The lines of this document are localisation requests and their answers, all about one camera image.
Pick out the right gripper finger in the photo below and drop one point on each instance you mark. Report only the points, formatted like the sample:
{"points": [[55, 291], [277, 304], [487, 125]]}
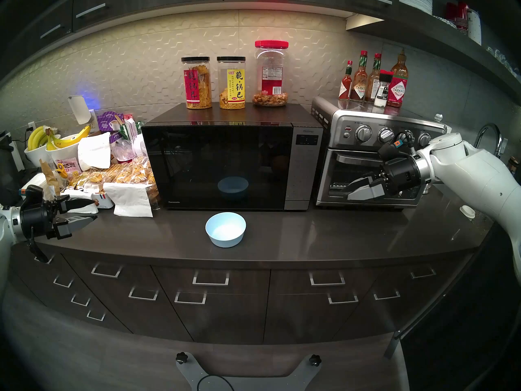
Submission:
{"points": [[366, 194], [362, 183]]}

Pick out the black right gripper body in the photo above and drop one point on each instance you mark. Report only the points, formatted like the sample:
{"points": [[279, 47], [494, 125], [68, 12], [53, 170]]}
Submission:
{"points": [[403, 174]]}

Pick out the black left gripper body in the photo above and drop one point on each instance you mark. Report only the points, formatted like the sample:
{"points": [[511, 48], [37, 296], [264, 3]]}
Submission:
{"points": [[36, 221]]}

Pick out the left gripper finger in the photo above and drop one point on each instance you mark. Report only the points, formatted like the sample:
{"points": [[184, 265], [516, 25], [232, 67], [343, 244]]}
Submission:
{"points": [[73, 225], [77, 206]]}

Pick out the light blue bowl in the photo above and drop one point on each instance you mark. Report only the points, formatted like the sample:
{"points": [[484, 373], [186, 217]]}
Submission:
{"points": [[226, 231]]}

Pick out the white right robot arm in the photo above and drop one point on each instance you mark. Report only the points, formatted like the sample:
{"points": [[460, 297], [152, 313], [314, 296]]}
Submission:
{"points": [[480, 178]]}

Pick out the black Panasonic microwave body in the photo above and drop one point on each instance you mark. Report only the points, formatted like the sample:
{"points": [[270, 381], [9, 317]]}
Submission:
{"points": [[244, 114]]}

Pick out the crumpled white paper towel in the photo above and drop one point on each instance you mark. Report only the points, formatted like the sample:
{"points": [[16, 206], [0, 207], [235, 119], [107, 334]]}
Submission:
{"points": [[81, 192]]}

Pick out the biscuit box with French flag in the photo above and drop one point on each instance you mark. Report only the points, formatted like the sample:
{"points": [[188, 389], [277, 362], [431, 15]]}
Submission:
{"points": [[103, 200]]}

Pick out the clear bag of madeleines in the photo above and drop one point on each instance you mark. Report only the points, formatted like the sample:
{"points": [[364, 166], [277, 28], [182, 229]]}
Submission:
{"points": [[91, 178], [130, 172]]}

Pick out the pink Korean snack pack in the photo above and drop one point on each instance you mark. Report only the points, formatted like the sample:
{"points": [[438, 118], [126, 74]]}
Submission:
{"points": [[69, 166]]}

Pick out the brown paper snack bag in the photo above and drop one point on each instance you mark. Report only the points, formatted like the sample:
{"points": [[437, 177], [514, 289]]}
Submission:
{"points": [[49, 176]]}

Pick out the white paper napkin on basket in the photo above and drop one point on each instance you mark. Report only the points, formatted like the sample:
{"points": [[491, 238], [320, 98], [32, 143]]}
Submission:
{"points": [[130, 200]]}

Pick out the black coffee machine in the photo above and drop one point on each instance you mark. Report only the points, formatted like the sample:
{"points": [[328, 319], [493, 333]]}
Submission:
{"points": [[8, 174]]}

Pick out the large white paper napkin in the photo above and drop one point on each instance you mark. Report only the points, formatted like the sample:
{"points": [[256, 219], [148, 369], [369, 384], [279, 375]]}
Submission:
{"points": [[93, 152]]}

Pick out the stainless steel toaster oven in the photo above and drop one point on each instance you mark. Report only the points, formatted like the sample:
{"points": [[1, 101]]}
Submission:
{"points": [[346, 121]]}

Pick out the yellow banana bunch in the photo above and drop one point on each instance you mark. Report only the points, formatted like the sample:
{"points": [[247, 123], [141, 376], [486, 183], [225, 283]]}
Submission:
{"points": [[69, 141]]}

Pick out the red cup with plastic wrap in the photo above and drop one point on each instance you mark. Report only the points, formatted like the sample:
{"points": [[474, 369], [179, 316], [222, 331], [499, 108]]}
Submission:
{"points": [[123, 152]]}

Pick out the small white round dish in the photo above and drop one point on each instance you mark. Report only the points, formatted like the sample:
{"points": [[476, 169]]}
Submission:
{"points": [[467, 211]]}

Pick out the greenish banana bunch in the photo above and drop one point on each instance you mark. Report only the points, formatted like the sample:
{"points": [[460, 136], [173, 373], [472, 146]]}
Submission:
{"points": [[36, 137]]}

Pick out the large Tabasco bottle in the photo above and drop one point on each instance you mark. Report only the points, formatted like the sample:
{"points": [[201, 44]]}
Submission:
{"points": [[397, 91]]}

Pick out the white shaker with red cap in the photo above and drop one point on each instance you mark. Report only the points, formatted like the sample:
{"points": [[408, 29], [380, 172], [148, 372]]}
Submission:
{"points": [[382, 93]]}

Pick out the white plastic forks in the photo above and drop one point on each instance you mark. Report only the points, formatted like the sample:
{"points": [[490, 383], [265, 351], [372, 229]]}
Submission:
{"points": [[140, 146]]}

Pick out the purple snack bag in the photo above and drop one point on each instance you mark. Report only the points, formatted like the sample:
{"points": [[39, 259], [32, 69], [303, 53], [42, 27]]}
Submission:
{"points": [[108, 121]]}

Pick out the orange-brown Tabasco bottle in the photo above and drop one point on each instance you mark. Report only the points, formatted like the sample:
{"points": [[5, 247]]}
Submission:
{"points": [[359, 88]]}

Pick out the green Tabasco bottle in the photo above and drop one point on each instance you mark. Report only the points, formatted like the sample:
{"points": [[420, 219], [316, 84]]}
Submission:
{"points": [[372, 84]]}

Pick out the colourful sachet packets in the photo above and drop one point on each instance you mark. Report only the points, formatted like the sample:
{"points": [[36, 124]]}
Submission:
{"points": [[131, 127]]}

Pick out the small red Tabasco bottle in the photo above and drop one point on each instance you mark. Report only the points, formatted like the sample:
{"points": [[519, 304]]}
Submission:
{"points": [[345, 88]]}

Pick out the chrome kitchen faucet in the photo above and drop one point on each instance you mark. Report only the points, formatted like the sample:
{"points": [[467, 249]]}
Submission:
{"points": [[489, 125]]}

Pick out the clear jar with red lid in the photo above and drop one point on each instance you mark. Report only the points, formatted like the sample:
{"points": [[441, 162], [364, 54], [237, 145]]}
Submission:
{"points": [[270, 80]]}

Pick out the snack jar with yellow label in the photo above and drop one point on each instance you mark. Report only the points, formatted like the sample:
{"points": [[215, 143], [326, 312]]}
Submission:
{"points": [[231, 88]]}

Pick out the stack of white cups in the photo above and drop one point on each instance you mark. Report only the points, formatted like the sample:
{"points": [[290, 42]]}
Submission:
{"points": [[474, 27]]}

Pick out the stack of red cups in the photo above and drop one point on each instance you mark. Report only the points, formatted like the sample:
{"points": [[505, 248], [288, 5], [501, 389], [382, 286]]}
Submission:
{"points": [[460, 17]]}

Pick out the snack jar with red label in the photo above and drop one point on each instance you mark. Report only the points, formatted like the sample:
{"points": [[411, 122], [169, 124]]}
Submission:
{"points": [[197, 88]]}

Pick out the black base knob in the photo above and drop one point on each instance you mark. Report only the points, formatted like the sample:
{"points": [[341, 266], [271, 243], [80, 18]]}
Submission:
{"points": [[182, 358], [315, 360]]}

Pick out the black dishwasher front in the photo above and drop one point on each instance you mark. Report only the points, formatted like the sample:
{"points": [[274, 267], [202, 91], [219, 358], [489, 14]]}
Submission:
{"points": [[468, 333]]}

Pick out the dark wood drawer cabinet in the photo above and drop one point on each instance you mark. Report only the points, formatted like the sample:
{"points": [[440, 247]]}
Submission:
{"points": [[228, 313]]}

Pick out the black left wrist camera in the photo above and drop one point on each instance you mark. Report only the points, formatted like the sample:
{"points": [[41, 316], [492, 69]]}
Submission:
{"points": [[34, 194]]}

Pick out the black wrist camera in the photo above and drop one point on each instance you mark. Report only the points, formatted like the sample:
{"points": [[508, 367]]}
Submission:
{"points": [[388, 152], [34, 194]]}

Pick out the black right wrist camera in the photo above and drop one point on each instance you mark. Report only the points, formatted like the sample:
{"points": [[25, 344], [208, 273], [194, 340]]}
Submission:
{"points": [[388, 152]]}

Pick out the white wall plug-in device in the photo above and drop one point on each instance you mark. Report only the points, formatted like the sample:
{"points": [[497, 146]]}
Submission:
{"points": [[79, 109]]}

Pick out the dark wooden wall shelf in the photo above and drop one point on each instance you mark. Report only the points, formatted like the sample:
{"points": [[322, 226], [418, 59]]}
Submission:
{"points": [[427, 36]]}

